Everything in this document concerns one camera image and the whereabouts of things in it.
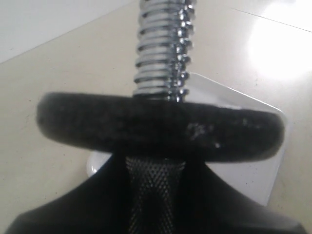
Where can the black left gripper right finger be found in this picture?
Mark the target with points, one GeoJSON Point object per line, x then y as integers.
{"type": "Point", "coordinates": [206, 204]}

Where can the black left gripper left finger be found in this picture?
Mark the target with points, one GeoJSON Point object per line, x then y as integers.
{"type": "Point", "coordinates": [100, 205]}

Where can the white plastic tray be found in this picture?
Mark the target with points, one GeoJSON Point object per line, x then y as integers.
{"type": "Point", "coordinates": [167, 141]}

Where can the black weight plate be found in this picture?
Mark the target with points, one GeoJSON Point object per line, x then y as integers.
{"type": "Point", "coordinates": [158, 128]}

